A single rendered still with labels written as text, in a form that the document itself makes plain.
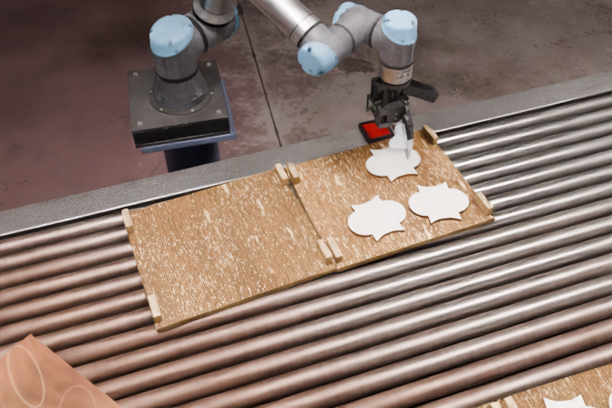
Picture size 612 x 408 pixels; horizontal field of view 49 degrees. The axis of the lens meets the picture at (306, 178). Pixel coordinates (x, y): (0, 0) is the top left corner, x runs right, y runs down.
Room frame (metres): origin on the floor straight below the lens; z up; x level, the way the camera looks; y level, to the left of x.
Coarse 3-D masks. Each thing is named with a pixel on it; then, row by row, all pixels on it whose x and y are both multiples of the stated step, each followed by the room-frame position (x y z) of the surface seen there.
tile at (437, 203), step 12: (420, 192) 1.14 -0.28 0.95; (432, 192) 1.14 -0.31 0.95; (444, 192) 1.14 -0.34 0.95; (456, 192) 1.14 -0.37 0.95; (408, 204) 1.11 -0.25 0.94; (420, 204) 1.11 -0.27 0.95; (432, 204) 1.10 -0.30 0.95; (444, 204) 1.10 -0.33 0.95; (456, 204) 1.10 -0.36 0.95; (420, 216) 1.07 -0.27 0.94; (432, 216) 1.07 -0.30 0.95; (444, 216) 1.07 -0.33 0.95; (456, 216) 1.07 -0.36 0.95
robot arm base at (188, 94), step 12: (156, 84) 1.54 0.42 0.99; (168, 84) 1.51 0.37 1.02; (180, 84) 1.50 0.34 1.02; (192, 84) 1.52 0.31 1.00; (204, 84) 1.56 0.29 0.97; (156, 96) 1.53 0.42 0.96; (168, 96) 1.50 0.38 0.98; (180, 96) 1.50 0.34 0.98; (192, 96) 1.51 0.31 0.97; (204, 96) 1.54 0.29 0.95; (168, 108) 1.49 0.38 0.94; (180, 108) 1.49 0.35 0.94
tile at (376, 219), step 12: (372, 204) 1.11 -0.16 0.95; (384, 204) 1.11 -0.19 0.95; (396, 204) 1.11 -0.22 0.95; (360, 216) 1.07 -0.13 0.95; (372, 216) 1.07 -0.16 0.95; (384, 216) 1.07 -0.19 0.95; (396, 216) 1.07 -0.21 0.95; (360, 228) 1.03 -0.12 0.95; (372, 228) 1.03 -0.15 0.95; (384, 228) 1.03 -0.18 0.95; (396, 228) 1.03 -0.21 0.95
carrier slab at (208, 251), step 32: (224, 192) 1.17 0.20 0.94; (256, 192) 1.16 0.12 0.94; (288, 192) 1.16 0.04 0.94; (160, 224) 1.06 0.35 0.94; (192, 224) 1.06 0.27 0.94; (224, 224) 1.06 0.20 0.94; (256, 224) 1.06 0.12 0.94; (288, 224) 1.06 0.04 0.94; (160, 256) 0.97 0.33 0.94; (192, 256) 0.97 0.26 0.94; (224, 256) 0.97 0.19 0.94; (256, 256) 0.96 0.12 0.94; (288, 256) 0.96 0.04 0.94; (320, 256) 0.96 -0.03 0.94; (160, 288) 0.88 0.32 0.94; (192, 288) 0.88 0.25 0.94; (224, 288) 0.88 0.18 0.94; (256, 288) 0.88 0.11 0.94; (192, 320) 0.80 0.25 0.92
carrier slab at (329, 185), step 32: (320, 160) 1.27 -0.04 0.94; (352, 160) 1.27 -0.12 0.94; (448, 160) 1.27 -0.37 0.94; (320, 192) 1.16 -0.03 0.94; (352, 192) 1.16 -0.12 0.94; (384, 192) 1.16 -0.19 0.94; (416, 192) 1.15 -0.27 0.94; (320, 224) 1.06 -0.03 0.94; (416, 224) 1.05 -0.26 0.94; (448, 224) 1.05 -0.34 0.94; (480, 224) 1.05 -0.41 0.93; (352, 256) 0.96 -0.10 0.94; (384, 256) 0.97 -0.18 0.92
